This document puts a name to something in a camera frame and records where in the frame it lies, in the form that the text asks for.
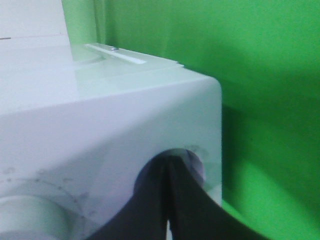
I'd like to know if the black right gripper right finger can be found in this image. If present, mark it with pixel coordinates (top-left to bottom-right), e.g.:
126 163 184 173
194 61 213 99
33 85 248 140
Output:
166 155 267 240

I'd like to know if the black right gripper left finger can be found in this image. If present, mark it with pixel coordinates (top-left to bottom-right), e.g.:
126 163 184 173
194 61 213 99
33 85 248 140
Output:
89 153 168 240

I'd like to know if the round door release button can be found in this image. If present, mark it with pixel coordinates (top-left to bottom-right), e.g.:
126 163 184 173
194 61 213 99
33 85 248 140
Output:
133 147 207 198

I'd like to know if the white timer knob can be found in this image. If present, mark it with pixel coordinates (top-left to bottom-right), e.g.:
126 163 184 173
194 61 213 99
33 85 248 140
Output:
0 195 71 240

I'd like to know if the white microwave oven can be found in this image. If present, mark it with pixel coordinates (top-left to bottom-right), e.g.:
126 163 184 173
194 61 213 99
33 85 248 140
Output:
0 0 222 240

